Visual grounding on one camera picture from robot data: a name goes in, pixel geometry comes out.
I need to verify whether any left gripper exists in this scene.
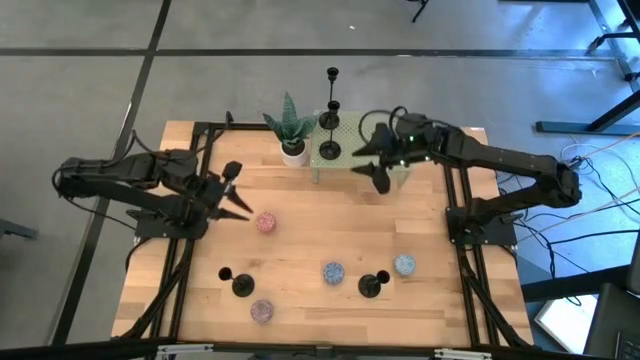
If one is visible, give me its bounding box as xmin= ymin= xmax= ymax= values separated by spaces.
xmin=189 ymin=160 xmax=254 ymax=222

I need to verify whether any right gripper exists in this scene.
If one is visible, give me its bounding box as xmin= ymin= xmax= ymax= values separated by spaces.
xmin=351 ymin=113 xmax=441 ymax=195

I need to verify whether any pink mosaic candle holder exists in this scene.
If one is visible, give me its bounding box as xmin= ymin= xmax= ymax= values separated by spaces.
xmin=256 ymin=211 xmax=278 ymax=235

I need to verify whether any black metal candlestick holder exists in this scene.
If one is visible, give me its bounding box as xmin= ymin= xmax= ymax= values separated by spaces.
xmin=318 ymin=99 xmax=343 ymax=162
xmin=217 ymin=266 xmax=256 ymax=299
xmin=318 ymin=67 xmax=341 ymax=131
xmin=357 ymin=269 xmax=391 ymax=300

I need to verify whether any purple mosaic candle holder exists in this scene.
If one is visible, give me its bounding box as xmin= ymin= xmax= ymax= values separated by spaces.
xmin=250 ymin=298 xmax=275 ymax=323

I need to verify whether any light blue mosaic candle holder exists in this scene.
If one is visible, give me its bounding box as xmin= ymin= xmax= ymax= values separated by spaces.
xmin=393 ymin=253 xmax=417 ymax=278

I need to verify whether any dark blue mosaic candle holder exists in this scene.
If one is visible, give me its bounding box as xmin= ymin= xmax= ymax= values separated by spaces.
xmin=322 ymin=262 xmax=346 ymax=287

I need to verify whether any green perforated metal shelf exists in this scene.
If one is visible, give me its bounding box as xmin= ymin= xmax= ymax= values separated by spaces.
xmin=308 ymin=110 xmax=414 ymax=187

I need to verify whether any snake plant in white pot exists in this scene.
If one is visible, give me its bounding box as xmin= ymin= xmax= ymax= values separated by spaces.
xmin=262 ymin=91 xmax=321 ymax=169

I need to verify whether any black stand leg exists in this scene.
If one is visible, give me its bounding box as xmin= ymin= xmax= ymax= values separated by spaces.
xmin=407 ymin=0 xmax=431 ymax=24

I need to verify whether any grey chair base leg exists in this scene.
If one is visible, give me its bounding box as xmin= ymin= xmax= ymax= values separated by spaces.
xmin=0 ymin=217 xmax=39 ymax=241

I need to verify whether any black desk bar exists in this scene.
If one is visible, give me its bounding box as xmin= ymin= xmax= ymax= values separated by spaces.
xmin=519 ymin=264 xmax=631 ymax=304

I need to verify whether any white paper sheet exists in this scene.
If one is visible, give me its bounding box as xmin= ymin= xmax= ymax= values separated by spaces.
xmin=533 ymin=294 xmax=599 ymax=355

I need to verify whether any black laptop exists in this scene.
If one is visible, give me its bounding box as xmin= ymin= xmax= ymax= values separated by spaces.
xmin=583 ymin=282 xmax=640 ymax=360

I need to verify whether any black aluminium table frame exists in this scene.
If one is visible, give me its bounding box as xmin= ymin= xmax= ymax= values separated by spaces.
xmin=112 ymin=110 xmax=534 ymax=360

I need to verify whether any silver mounting bracket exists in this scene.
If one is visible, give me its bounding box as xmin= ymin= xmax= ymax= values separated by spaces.
xmin=433 ymin=348 xmax=494 ymax=360
xmin=154 ymin=343 xmax=215 ymax=360

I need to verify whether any black desk leg frame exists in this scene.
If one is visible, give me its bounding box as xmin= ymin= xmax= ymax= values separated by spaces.
xmin=535 ymin=89 xmax=640 ymax=136

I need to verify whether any beige floor cable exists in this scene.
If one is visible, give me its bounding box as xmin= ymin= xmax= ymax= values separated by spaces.
xmin=579 ymin=187 xmax=640 ymax=219

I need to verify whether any black floor cable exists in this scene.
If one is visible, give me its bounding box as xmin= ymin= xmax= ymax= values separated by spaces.
xmin=514 ymin=154 xmax=640 ymax=281

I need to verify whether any grey desk leg frame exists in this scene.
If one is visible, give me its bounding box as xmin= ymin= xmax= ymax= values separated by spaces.
xmin=584 ymin=0 xmax=640 ymax=84

